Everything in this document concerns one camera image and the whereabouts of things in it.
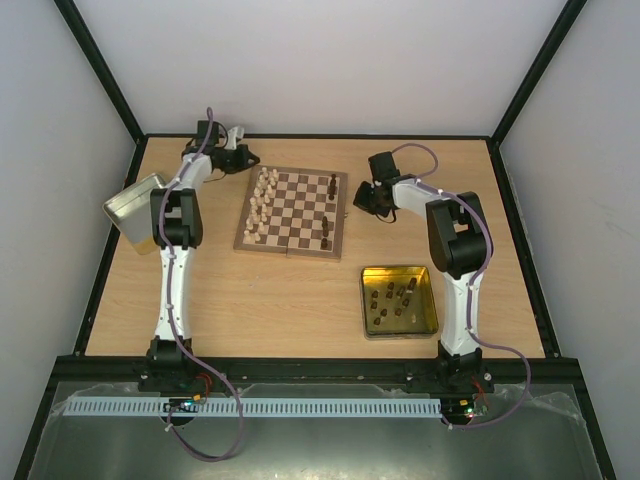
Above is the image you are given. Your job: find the white knight near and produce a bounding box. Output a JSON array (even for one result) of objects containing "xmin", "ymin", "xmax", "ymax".
[{"xmin": 246, "ymin": 213, "xmax": 259, "ymax": 227}]

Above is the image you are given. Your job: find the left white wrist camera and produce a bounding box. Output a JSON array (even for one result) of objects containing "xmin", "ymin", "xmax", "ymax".
[{"xmin": 224, "ymin": 125, "xmax": 245, "ymax": 150}]

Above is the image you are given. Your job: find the wooden chess board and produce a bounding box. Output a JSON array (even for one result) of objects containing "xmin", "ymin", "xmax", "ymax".
[{"xmin": 234, "ymin": 166, "xmax": 348, "ymax": 261}]

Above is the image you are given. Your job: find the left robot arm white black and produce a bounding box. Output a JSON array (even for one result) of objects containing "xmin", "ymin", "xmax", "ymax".
[{"xmin": 146, "ymin": 120, "xmax": 260, "ymax": 389}]

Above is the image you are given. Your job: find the black aluminium frame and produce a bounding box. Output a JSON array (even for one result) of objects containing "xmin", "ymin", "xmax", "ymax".
[{"xmin": 15, "ymin": 1, "xmax": 615, "ymax": 479}]

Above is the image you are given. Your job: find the silver tin lid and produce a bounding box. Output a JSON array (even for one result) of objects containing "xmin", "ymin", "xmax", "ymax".
[{"xmin": 102, "ymin": 173, "xmax": 165, "ymax": 255}]

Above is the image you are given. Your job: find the white slotted cable duct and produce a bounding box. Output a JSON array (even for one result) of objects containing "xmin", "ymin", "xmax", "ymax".
[{"xmin": 62, "ymin": 396, "xmax": 441, "ymax": 419}]

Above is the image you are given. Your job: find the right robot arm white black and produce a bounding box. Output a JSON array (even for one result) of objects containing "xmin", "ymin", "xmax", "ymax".
[{"xmin": 354, "ymin": 151, "xmax": 493, "ymax": 392}]

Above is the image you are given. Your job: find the gold tin box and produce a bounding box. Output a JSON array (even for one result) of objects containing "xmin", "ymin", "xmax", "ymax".
[{"xmin": 360, "ymin": 265, "xmax": 439, "ymax": 339}]

